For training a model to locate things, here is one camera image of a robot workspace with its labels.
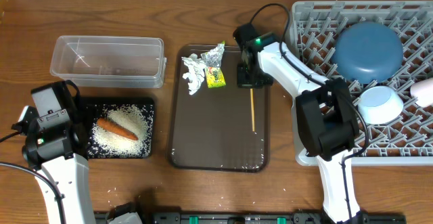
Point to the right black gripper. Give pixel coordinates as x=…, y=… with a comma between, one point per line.
x=241, y=80

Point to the wooden chopstick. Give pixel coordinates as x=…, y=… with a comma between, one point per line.
x=252, y=109

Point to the foil snack wrapper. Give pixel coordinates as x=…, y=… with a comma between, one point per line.
x=213, y=71

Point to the white paper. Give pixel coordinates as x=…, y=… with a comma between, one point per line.
x=195, y=74

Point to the blue plastic plate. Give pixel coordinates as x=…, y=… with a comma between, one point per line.
x=367, y=52

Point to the light blue bowl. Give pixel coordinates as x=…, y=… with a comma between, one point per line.
x=379, y=105

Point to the pile of white rice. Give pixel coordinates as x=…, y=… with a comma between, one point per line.
x=134, y=118

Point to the orange carrot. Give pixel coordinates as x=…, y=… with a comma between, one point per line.
x=115, y=128

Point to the white cup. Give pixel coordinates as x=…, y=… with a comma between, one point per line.
x=422, y=92

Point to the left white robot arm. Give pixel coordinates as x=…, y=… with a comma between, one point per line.
x=55, y=151

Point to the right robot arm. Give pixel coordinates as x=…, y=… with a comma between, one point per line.
x=327, y=121

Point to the grey dishwasher rack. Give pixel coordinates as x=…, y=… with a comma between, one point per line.
x=407, y=139

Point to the black waste tray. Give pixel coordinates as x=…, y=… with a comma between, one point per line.
x=90, y=104

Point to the brown serving tray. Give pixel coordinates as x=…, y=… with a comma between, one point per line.
x=212, y=129

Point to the clear plastic bin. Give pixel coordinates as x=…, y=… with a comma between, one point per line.
x=109, y=61

